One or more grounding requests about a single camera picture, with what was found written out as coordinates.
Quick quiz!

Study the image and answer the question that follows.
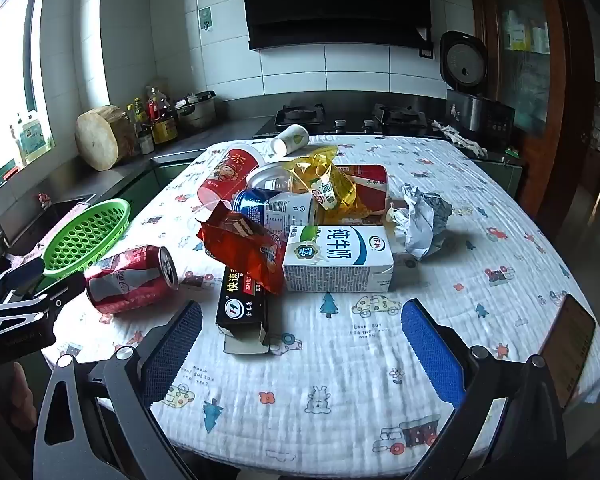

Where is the dark sauce bottle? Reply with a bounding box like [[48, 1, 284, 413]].
[[126, 103, 144, 156]]

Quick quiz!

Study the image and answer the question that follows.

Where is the green plastic basket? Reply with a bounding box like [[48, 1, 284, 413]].
[[41, 198, 132, 281]]

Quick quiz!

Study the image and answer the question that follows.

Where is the round wooden chopping block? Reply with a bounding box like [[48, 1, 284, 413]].
[[75, 105, 138, 172]]

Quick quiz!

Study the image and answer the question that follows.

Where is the steel cooking pot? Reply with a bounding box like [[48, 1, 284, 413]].
[[175, 91, 217, 131]]

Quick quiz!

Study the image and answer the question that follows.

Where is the window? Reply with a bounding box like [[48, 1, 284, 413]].
[[0, 0, 56, 181]]

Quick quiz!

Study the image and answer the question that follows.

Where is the white paper cup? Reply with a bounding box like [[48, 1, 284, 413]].
[[271, 124, 310, 157]]

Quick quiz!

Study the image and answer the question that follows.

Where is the white milk carton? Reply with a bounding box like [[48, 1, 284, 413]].
[[281, 225, 395, 293]]

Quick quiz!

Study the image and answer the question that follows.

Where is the dark smartphone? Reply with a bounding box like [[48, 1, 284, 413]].
[[540, 294, 597, 411]]

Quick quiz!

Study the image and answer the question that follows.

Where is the black cardboard box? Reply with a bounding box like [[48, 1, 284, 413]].
[[215, 260, 273, 356]]

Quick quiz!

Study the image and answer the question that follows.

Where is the blue and white can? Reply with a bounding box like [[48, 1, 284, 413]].
[[231, 187, 318, 233]]

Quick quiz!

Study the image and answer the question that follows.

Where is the black gas stove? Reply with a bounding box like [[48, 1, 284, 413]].
[[254, 102, 446, 138]]

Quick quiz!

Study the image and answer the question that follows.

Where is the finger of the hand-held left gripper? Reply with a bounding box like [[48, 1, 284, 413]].
[[30, 271, 88, 311], [7, 260, 45, 293]]

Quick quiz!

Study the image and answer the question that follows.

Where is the white paper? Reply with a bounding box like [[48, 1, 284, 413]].
[[387, 183, 453, 261]]

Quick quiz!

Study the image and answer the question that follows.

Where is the white detergent bottle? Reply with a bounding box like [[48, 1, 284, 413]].
[[19, 112, 48, 163]]

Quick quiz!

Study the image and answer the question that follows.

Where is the small green snack packet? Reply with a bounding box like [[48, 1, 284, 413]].
[[310, 175, 342, 211]]

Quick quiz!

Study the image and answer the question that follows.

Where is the printed blanket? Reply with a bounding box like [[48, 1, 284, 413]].
[[42, 132, 600, 463]]

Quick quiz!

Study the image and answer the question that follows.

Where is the black rice cooker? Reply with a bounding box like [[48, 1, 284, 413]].
[[440, 30, 516, 136]]

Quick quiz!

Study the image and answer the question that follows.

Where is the black range hood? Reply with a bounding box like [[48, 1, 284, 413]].
[[223, 0, 446, 52]]

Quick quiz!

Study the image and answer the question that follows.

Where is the white rag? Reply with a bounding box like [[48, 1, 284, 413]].
[[432, 121, 488, 158]]

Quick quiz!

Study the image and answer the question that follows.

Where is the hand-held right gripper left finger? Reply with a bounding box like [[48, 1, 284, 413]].
[[34, 300, 203, 480]]

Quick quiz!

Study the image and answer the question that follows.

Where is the person's left hand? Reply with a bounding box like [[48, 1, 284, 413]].
[[0, 360, 37, 433]]

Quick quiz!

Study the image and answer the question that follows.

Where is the yellow plastic bag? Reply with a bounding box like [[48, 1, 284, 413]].
[[285, 145, 376, 221]]

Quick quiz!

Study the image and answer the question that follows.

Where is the wooden glass cabinet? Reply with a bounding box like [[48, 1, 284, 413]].
[[467, 0, 596, 241]]

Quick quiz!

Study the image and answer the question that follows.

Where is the red cola can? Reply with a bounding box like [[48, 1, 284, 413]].
[[84, 245, 180, 315]]

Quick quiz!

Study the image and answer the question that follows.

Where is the tea bottle with red label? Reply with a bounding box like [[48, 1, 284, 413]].
[[337, 164, 388, 213]]

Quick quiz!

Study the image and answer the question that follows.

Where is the red snack wrapper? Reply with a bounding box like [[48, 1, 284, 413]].
[[196, 200, 287, 295]]

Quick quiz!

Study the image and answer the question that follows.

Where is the steel sink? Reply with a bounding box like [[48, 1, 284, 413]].
[[5, 194, 96, 256]]

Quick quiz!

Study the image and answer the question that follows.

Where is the red paper cup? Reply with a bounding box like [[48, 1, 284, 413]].
[[196, 142, 266, 206]]

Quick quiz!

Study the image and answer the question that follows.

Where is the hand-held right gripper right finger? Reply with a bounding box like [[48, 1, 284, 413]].
[[401, 298, 568, 480]]

